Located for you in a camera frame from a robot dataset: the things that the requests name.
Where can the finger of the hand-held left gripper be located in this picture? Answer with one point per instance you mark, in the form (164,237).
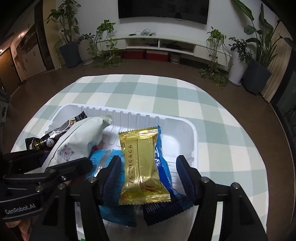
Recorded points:
(69,168)
(20,160)

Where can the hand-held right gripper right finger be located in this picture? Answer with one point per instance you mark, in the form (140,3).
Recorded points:
(186,180)

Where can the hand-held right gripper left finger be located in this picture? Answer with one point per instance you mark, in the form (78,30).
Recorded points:
(111,180)

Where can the light blue snack bag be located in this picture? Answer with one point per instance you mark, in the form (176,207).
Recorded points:
(99,160)

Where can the black snack packet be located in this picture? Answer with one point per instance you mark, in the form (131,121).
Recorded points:
(41,142)

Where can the white and red snack packet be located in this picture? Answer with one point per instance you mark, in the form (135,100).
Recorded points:
(76,136)

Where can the dark blue snack bag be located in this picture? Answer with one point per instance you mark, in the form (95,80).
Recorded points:
(161,157)

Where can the gold snack packet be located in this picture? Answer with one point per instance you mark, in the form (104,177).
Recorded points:
(141,162)

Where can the white plastic tray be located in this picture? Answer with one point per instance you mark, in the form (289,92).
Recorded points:
(178,139)

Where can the person's left hand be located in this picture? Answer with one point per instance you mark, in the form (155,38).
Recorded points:
(17,230)

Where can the leafy tree in dark pot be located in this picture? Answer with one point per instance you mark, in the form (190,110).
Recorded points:
(70,54)

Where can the small plant in grey pot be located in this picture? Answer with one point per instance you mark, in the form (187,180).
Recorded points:
(86,52)

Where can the bushy plant in white pot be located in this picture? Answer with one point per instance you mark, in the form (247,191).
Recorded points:
(237,71)

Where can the small white pot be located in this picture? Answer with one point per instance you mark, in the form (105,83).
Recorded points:
(175,58)

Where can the broad-leaf plant in dark pot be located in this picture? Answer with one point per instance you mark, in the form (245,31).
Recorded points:
(255,76)

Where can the glass sliding door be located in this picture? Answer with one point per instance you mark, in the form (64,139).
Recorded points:
(285,104)

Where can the red storage box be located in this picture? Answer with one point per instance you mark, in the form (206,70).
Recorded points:
(157,55)
(134,54)

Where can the white television cabinet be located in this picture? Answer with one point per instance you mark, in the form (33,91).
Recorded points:
(208,49)

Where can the trailing vine plant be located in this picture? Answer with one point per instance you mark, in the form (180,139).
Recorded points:
(216,37)
(105,30)

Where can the beige curtain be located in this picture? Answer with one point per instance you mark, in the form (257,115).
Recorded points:
(277,69)

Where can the black wall television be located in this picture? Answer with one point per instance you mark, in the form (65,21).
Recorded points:
(161,9)

